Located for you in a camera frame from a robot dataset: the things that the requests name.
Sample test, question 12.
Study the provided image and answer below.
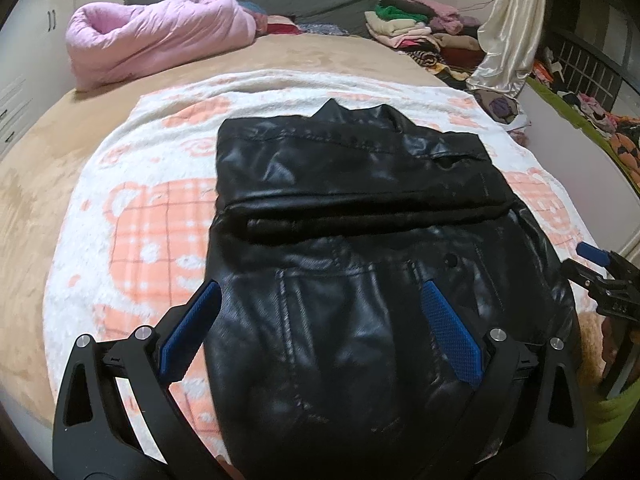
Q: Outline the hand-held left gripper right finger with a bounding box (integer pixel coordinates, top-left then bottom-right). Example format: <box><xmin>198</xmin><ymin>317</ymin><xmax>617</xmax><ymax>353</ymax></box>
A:
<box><xmin>420</xmin><ymin>281</ymin><xmax>585</xmax><ymax>480</ymax></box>

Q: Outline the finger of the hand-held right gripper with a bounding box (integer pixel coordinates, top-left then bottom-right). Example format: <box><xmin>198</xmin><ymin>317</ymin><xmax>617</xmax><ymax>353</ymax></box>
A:
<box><xmin>560</xmin><ymin>260</ymin><xmax>609</xmax><ymax>302</ymax></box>
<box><xmin>575</xmin><ymin>242</ymin><xmax>640</xmax><ymax>287</ymax></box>

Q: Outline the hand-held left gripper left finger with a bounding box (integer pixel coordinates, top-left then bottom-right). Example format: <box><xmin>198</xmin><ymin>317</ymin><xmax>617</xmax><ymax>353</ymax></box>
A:
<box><xmin>52</xmin><ymin>281</ymin><xmax>226</xmax><ymax>480</ymax></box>

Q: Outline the black leather jacket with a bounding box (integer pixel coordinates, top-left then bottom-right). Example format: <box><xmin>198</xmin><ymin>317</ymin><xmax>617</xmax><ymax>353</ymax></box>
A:
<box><xmin>202</xmin><ymin>98</ymin><xmax>583</xmax><ymax>480</ymax></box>

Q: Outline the person's right forearm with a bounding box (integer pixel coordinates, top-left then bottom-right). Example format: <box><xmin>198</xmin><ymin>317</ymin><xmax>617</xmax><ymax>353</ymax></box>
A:
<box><xmin>582</xmin><ymin>387</ymin><xmax>640</xmax><ymax>468</ymax></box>

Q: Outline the heap of colourful clothes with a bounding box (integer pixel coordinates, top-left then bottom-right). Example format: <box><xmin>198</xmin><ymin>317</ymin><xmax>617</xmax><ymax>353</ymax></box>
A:
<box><xmin>532</xmin><ymin>47</ymin><xmax>640</xmax><ymax>171</ymax></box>

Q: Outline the plastic bag of clothes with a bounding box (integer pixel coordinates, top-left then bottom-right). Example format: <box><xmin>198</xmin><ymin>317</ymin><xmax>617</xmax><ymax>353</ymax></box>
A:
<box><xmin>472</xmin><ymin>87</ymin><xmax>528</xmax><ymax>133</ymax></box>

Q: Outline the pile of folded clothes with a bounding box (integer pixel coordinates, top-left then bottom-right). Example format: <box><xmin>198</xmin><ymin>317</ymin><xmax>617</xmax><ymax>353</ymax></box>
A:
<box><xmin>365</xmin><ymin>0</ymin><xmax>486</xmax><ymax>81</ymax></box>

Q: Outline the person's left hand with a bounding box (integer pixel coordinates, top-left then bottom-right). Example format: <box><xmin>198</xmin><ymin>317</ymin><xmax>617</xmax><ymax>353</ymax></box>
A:
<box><xmin>216</xmin><ymin>454</ymin><xmax>247</xmax><ymax>480</ymax></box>

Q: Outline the bear printed white blanket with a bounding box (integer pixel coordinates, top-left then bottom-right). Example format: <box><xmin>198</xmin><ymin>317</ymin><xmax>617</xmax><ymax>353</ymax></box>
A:
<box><xmin>42</xmin><ymin>70</ymin><xmax>596</xmax><ymax>476</ymax></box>

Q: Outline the green cloth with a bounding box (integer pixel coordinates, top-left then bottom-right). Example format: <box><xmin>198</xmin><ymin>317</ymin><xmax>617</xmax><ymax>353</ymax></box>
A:
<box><xmin>525</xmin><ymin>77</ymin><xmax>640</xmax><ymax>186</ymax></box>

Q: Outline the cream satin curtain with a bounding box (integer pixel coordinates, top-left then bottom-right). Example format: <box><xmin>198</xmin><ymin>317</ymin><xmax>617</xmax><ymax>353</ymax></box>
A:
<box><xmin>467</xmin><ymin>0</ymin><xmax>548</xmax><ymax>98</ymax></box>

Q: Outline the pink quilt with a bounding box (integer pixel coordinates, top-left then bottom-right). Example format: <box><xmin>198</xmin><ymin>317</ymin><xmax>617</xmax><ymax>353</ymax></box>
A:
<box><xmin>66</xmin><ymin>0</ymin><xmax>258</xmax><ymax>92</ymax></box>

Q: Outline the white wardrobe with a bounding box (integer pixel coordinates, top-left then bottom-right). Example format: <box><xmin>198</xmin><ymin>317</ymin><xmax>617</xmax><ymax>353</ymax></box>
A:
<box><xmin>0</xmin><ymin>0</ymin><xmax>76</xmax><ymax>156</ymax></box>

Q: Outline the dark red cloth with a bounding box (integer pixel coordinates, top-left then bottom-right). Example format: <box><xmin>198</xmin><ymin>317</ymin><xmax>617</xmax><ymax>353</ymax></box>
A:
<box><xmin>255</xmin><ymin>15</ymin><xmax>302</xmax><ymax>36</ymax></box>

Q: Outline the blue floral cloth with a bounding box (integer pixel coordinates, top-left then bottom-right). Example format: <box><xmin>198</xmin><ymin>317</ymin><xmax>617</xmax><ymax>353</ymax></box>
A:
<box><xmin>295</xmin><ymin>22</ymin><xmax>351</xmax><ymax>37</ymax></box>

